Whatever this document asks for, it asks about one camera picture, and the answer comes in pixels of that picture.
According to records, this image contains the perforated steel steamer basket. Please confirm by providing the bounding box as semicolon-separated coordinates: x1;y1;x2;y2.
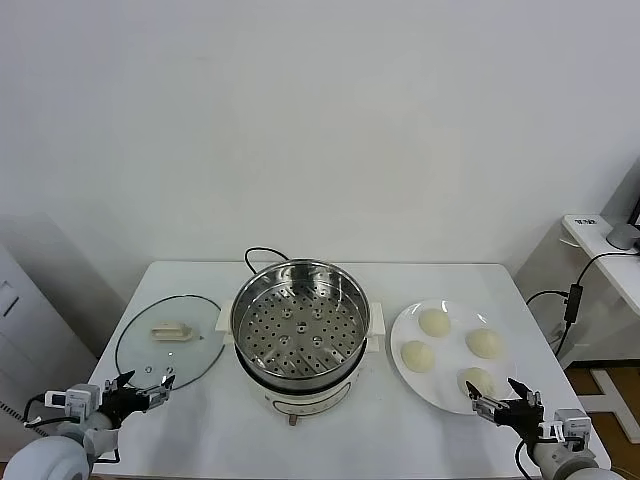
215;258;386;382

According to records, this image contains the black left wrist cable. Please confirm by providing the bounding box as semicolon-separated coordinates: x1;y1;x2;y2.
22;393;69;430

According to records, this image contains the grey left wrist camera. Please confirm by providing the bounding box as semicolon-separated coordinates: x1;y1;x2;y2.
44;383;102;417

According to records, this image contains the black cooker power cord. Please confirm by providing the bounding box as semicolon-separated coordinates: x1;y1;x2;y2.
243;245;294;274

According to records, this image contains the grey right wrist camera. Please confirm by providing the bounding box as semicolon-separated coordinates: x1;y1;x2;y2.
542;408;592;444

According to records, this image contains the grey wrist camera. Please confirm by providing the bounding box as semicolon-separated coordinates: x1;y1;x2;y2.
542;408;592;444
44;383;102;417

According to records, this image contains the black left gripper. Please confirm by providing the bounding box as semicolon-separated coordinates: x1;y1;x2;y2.
99;370;177;429

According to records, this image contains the white side desk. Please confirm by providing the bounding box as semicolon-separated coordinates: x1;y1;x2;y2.
560;213;640;444

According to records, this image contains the black power adapter with cable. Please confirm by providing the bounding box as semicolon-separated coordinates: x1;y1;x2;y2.
524;251;640;369

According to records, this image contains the round glass lid beige handle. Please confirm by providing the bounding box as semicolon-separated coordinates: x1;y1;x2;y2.
113;293;226;392

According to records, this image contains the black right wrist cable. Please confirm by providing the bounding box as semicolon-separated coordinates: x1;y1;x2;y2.
513;438;532;477

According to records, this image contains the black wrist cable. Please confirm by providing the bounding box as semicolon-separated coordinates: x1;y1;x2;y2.
22;393;69;430
513;438;532;477

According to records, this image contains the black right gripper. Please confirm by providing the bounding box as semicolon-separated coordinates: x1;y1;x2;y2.
464;377;546;444

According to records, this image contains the white cabinet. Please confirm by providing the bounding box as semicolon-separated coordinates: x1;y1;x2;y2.
0;242;100;451

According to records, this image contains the round white plate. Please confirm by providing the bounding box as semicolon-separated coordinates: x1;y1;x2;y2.
389;298;518;415

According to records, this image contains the white steamed baozi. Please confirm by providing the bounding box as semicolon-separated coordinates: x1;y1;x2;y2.
464;328;504;360
457;366;497;401
400;340;437;374
417;308;452;338

